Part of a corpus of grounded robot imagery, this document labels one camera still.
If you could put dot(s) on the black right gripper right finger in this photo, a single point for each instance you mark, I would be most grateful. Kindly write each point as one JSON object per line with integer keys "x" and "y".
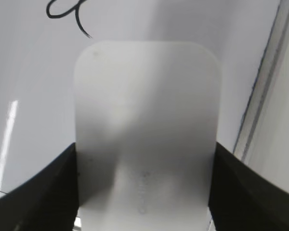
{"x": 241, "y": 200}

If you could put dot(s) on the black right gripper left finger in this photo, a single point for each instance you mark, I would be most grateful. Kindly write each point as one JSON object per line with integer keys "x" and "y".
{"x": 49, "y": 201}

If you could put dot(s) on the white plastic board eraser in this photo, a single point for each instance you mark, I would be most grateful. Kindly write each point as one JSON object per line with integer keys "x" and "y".
{"x": 146, "y": 118}

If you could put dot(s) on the white board with aluminium frame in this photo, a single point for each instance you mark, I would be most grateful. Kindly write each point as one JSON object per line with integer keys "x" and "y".
{"x": 40, "y": 42}

